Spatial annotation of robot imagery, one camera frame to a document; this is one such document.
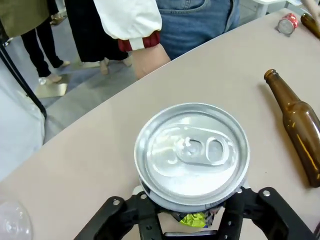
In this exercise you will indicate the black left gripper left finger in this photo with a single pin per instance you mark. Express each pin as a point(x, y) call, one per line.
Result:
point(130, 215)

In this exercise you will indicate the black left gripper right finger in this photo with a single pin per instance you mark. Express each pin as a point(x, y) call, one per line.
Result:
point(252, 212)

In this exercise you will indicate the crushed silver aluminium can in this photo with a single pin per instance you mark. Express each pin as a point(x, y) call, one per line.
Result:
point(192, 157)

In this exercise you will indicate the person forearm white sleeve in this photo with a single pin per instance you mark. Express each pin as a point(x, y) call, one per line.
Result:
point(140, 37)

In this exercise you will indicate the crushed red soda can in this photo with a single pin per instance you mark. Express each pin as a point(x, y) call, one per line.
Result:
point(288, 24)

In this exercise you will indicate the brown glass beer bottle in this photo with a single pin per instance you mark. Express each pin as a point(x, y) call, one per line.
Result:
point(297, 125)

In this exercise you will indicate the clear plastic cup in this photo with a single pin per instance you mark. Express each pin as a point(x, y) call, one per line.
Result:
point(13, 220)

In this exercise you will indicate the black stand pole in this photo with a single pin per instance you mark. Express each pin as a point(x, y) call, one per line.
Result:
point(23, 80)

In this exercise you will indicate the bystander in black skirt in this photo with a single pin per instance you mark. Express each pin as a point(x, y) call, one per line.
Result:
point(92, 32)

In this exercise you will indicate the person in blue jeans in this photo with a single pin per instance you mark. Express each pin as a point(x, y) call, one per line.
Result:
point(195, 25)

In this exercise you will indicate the dark brown glass bottle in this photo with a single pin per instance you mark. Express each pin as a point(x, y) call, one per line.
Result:
point(310, 23)

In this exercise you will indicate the bystander in olive coat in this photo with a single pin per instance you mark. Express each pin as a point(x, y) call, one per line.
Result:
point(30, 32)

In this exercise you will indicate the white table in background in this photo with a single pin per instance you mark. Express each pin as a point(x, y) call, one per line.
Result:
point(272, 5)

